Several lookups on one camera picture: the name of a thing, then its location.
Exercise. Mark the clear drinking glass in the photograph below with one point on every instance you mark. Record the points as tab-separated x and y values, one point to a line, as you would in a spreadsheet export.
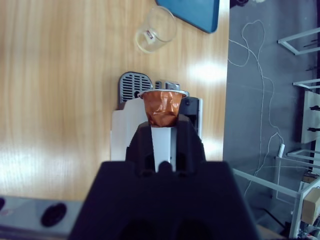
160	25

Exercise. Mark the teal plastic tray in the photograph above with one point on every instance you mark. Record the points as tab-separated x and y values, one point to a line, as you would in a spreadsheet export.
195	12

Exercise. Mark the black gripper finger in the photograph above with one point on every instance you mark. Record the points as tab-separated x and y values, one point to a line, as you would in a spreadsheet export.
190	147
140	150

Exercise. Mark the cardboard box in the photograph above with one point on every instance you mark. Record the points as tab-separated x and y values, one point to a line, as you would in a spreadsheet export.
311	206

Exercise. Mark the white metal frame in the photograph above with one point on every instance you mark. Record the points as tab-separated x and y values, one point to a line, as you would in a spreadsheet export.
300	34
265	182

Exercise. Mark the white capsule coffee machine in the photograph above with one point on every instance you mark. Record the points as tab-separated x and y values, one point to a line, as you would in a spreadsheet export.
120	130

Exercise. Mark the orange coffee capsule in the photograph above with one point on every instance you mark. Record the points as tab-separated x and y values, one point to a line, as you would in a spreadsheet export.
162	107

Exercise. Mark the grey slotted drip tray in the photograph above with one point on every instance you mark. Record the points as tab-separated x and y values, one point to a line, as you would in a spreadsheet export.
130	85

